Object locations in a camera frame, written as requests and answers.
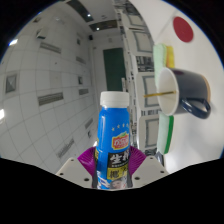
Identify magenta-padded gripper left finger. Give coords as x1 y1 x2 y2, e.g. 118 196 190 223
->
54 146 99 189

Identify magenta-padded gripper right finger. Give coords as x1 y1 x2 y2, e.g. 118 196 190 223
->
128 146 170 189

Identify blue drink bottle white cap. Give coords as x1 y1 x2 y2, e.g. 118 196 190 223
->
95 90 132 190

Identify thin golden stirring stick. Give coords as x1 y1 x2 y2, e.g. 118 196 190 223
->
143 90 178 98

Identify ceiling lights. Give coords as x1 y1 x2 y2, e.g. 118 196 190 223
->
4 33 101 158

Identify dark blue mug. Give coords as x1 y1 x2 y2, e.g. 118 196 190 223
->
156 66 212 120

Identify green chalkboard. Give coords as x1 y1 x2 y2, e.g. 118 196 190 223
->
103 47 127 93

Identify yellow and green sponge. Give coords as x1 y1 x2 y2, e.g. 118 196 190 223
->
152 43 175 88

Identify classroom desks and chairs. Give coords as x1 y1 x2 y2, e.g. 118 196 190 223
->
119 0 164 158

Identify flat round red coaster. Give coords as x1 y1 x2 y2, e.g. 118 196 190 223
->
172 15 195 44

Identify dark classroom door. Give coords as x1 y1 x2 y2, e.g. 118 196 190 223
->
89 19 118 33

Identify dark high wall window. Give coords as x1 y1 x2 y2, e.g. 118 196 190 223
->
66 0 94 23

